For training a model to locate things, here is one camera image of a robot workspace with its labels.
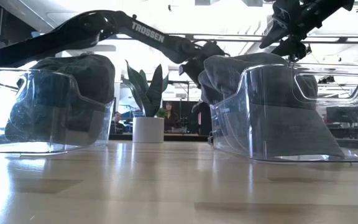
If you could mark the overhead light bar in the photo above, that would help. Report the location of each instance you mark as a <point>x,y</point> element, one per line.
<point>244,38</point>

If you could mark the snake plant in white pot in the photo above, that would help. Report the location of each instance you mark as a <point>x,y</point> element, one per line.
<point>148,130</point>

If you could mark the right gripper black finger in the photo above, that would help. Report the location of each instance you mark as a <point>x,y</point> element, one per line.
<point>277,31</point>
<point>287,48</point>

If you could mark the grey baseball cap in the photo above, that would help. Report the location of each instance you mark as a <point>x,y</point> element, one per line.
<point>228,74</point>

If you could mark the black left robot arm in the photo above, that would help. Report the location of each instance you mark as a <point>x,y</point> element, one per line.
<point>148,32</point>

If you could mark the dark green-black baseball cap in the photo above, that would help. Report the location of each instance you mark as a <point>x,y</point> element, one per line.
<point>85,77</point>

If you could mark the clear plastic bin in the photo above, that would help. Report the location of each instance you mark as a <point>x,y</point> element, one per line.
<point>259,130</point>
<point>73,130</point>

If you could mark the small black track light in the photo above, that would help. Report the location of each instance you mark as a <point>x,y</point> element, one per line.
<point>326,80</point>

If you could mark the black computer monitor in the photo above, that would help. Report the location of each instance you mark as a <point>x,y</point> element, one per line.
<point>343,114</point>

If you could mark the person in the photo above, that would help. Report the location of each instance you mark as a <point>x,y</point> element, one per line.
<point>170,116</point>
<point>117,123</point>

